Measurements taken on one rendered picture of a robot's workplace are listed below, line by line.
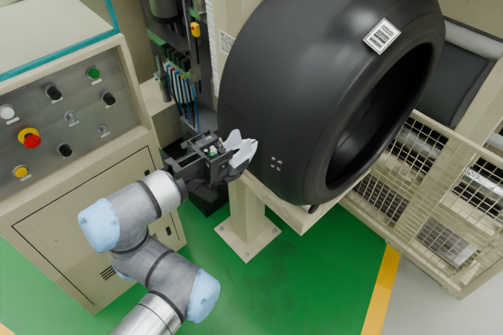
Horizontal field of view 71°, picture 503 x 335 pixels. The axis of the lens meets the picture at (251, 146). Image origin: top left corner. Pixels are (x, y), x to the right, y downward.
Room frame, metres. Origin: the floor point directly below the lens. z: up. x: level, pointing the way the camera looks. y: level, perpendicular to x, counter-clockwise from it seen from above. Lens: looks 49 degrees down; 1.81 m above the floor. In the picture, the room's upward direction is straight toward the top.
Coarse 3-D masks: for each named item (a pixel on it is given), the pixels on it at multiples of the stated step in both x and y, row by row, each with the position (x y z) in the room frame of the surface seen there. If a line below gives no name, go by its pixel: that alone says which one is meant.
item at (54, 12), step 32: (0, 0) 0.73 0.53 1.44; (32, 0) 0.77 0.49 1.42; (64, 0) 0.82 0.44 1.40; (96, 0) 0.86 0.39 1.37; (0, 32) 0.71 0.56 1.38; (32, 32) 0.75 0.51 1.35; (64, 32) 0.80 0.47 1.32; (96, 32) 0.85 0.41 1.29; (0, 64) 0.69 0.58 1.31; (32, 64) 0.72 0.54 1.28
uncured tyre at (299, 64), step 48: (288, 0) 0.69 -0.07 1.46; (336, 0) 0.65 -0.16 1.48; (384, 0) 0.64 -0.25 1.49; (432, 0) 0.71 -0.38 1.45; (240, 48) 0.64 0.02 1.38; (288, 48) 0.59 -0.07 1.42; (336, 48) 0.55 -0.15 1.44; (432, 48) 0.72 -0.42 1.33; (240, 96) 0.57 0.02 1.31; (288, 96) 0.51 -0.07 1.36; (336, 96) 0.49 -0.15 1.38; (384, 96) 0.86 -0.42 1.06; (288, 144) 0.46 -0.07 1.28; (336, 144) 0.48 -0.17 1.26; (384, 144) 0.69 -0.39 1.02; (288, 192) 0.45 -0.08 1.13; (336, 192) 0.53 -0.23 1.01
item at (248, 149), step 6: (246, 144) 0.46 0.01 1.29; (252, 144) 0.49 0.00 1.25; (240, 150) 0.45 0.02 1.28; (246, 150) 0.46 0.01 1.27; (252, 150) 0.47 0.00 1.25; (234, 156) 0.43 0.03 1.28; (240, 156) 0.45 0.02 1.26; (246, 156) 0.45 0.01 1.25; (252, 156) 0.46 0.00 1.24; (234, 162) 0.43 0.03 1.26; (240, 162) 0.44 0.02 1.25
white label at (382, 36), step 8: (384, 24) 0.58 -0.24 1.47; (376, 32) 0.57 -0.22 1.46; (384, 32) 0.57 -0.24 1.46; (392, 32) 0.57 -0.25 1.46; (400, 32) 0.57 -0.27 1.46; (368, 40) 0.56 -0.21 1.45; (376, 40) 0.56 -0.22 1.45; (384, 40) 0.56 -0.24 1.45; (392, 40) 0.56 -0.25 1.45; (376, 48) 0.54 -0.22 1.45; (384, 48) 0.54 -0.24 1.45
